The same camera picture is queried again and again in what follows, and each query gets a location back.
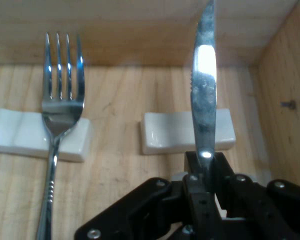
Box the silver fork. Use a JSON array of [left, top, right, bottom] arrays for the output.
[[35, 32, 86, 240]]

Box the silver table knife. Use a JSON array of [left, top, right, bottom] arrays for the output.
[[190, 0, 218, 194]]

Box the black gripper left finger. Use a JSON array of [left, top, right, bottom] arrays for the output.
[[74, 151, 224, 240]]

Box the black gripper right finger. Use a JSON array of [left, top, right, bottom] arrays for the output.
[[213, 152, 300, 240]]

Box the white ceramic cutlery rest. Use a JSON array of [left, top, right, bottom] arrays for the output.
[[0, 108, 93, 163], [139, 107, 237, 156]]

